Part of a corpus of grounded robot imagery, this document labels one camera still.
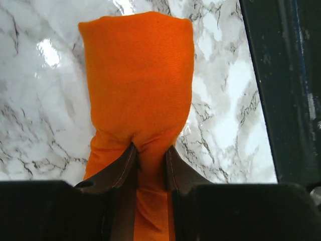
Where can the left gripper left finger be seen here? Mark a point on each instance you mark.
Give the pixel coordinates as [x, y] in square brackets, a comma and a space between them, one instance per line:
[101, 207]

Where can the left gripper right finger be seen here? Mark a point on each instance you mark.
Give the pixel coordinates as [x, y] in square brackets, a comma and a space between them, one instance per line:
[201, 210]

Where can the orange t shirt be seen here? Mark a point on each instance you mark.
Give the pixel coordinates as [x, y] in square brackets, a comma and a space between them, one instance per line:
[139, 72]

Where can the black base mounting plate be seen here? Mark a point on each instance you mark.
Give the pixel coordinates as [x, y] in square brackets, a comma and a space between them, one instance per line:
[284, 42]

